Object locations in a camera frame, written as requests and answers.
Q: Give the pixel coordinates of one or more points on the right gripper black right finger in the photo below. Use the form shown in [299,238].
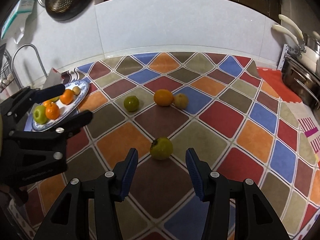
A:
[211,187]

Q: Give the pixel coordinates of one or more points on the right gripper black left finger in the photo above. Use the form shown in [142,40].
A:
[113,186]

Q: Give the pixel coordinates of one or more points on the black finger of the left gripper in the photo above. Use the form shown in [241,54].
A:
[19,103]
[64,130]

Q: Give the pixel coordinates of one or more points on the orange tangerine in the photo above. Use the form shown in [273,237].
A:
[47,102]
[52,111]

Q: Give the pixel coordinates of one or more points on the large green apple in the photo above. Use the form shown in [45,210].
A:
[39,114]

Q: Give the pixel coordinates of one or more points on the yellow apple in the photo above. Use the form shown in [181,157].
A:
[55,99]

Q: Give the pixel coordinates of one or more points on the large orange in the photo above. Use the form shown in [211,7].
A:
[67,97]

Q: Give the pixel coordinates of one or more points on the small brown-yellow fruit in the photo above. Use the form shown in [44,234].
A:
[76,90]

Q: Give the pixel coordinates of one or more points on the blue white oval plate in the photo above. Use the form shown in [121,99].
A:
[65,110]

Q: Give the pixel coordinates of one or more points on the white paper sheet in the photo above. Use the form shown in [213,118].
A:
[53,78]

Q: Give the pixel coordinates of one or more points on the tall chrome gooseneck faucet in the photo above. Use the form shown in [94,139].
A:
[27,65]

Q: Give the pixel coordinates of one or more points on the green fruit with calyx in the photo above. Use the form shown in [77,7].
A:
[161,148]

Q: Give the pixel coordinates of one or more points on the teal white tissue box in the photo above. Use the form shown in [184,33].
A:
[14,26]

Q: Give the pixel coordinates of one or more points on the small dark green fruit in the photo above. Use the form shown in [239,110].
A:
[131,103]

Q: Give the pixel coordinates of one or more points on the small tan pear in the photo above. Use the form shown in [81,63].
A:
[181,101]

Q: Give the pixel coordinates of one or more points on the red patterned foam mat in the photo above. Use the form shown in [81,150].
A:
[302,112]

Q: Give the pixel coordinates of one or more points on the steel pot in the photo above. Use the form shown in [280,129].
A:
[299,79]

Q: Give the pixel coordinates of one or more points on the black wire sink caddy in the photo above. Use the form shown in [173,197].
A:
[6,71]

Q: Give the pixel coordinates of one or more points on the cream handled knife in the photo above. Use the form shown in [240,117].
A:
[285,31]
[292,24]

